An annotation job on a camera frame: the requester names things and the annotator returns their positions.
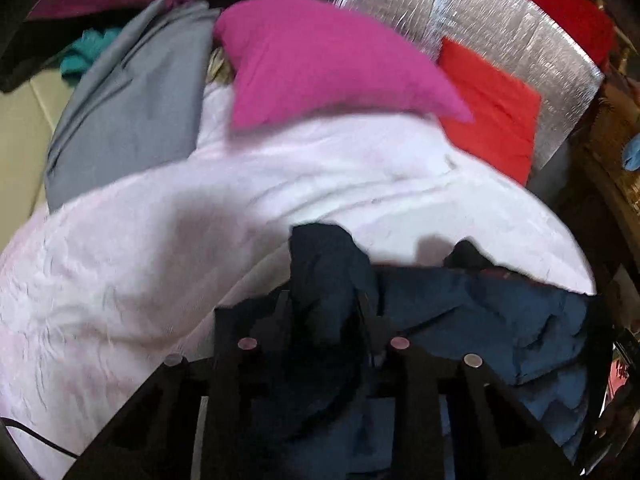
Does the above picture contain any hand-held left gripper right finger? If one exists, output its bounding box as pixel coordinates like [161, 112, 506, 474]
[357, 294, 576, 480]

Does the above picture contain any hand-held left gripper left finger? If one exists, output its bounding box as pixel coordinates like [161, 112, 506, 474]
[65, 290, 292, 480]

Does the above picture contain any navy blue jacket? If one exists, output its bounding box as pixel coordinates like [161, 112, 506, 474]
[255, 222, 608, 480]

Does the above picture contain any white textured bedspread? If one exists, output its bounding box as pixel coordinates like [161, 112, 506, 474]
[0, 80, 598, 480]

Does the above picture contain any grey cloth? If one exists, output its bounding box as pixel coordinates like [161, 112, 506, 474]
[44, 0, 223, 211]

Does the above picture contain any red cloth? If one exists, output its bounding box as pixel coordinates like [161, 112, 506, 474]
[475, 0, 617, 68]
[436, 37, 544, 187]

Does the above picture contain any magenta cloth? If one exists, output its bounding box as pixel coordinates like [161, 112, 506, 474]
[212, 0, 474, 132]

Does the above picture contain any dark carved wooden furniture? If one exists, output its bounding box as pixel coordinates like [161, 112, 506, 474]
[560, 57, 640, 291]

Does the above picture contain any cream sofa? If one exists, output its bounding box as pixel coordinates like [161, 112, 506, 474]
[0, 57, 81, 251]

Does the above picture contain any blue cloth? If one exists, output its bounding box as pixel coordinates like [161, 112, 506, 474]
[621, 132, 640, 171]

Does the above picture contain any teal cloth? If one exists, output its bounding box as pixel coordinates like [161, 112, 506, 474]
[60, 27, 122, 79]

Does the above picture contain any silver foil insulation sheet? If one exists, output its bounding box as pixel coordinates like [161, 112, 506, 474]
[336, 0, 607, 173]

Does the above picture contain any black cloth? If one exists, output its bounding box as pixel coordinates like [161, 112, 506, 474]
[0, 0, 76, 93]

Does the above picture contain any black cable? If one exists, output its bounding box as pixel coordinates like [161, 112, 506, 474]
[0, 416, 78, 461]

